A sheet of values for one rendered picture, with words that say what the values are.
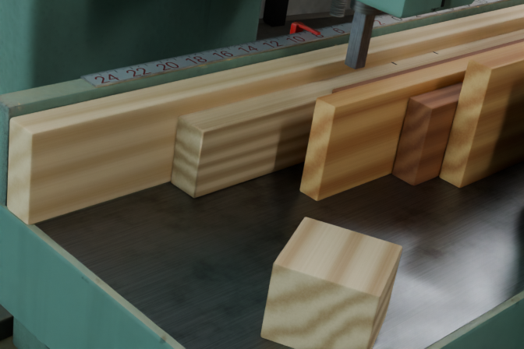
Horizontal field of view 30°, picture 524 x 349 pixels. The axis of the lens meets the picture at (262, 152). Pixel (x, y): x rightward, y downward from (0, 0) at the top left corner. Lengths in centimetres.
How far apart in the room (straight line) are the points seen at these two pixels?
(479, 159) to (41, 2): 29
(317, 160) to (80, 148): 13
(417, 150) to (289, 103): 8
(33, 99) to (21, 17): 18
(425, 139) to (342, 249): 15
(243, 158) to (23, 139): 13
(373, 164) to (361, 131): 3
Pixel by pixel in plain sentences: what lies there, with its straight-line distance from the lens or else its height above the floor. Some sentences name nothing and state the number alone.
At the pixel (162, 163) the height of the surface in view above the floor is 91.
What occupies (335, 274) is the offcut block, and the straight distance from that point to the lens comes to 40.
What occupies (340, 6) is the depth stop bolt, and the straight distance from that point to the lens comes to 65.
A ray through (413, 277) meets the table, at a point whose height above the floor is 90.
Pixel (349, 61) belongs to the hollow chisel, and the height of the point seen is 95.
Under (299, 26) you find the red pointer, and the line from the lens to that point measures 61.
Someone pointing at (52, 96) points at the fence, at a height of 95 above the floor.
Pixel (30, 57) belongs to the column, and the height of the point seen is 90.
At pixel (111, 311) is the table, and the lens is 44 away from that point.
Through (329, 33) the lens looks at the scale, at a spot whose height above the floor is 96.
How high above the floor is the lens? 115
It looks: 26 degrees down
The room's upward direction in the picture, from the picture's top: 9 degrees clockwise
